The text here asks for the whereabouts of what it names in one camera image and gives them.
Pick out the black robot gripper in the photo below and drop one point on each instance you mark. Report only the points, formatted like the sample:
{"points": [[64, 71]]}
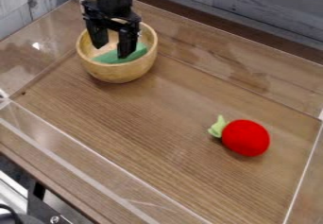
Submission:
{"points": [[99, 12]]}

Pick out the green rectangular block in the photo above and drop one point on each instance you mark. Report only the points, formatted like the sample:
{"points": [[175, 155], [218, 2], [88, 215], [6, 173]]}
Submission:
{"points": [[111, 58]]}

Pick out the light wooden bowl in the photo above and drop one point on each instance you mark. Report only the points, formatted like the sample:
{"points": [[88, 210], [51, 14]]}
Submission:
{"points": [[102, 63]]}

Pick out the clear acrylic tray walls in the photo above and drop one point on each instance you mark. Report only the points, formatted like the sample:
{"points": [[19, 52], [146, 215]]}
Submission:
{"points": [[124, 150]]}

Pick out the red plush strawberry toy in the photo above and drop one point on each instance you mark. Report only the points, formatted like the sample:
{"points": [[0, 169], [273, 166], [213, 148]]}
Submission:
{"points": [[243, 136]]}

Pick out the black metal table leg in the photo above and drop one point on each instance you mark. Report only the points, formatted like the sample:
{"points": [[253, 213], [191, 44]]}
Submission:
{"points": [[39, 209]]}

